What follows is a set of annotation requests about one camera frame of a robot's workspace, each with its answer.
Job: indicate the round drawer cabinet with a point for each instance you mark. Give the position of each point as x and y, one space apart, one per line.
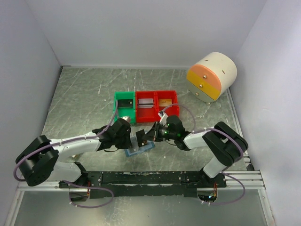
211 76

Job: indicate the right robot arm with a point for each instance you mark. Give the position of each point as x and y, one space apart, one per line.
226 145

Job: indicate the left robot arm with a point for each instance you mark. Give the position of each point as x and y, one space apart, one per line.
44 159

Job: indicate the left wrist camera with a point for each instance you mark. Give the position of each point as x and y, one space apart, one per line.
126 118

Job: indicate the gold card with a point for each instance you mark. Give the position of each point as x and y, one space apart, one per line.
162 103

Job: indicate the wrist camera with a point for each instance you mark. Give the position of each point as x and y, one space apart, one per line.
126 118
163 117

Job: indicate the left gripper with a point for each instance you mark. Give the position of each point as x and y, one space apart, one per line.
127 144

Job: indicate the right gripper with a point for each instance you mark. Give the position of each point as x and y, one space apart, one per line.
153 134

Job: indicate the green plastic bin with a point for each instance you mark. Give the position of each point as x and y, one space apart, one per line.
125 111

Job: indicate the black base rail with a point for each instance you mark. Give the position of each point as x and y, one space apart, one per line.
152 183

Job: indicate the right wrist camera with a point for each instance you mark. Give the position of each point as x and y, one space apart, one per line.
163 117

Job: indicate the blue card holder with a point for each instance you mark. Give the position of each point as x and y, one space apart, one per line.
135 149

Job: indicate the white striped card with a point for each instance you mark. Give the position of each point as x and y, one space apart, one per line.
146 103

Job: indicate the red plastic bin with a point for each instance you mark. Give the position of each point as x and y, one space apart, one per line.
145 115
171 94

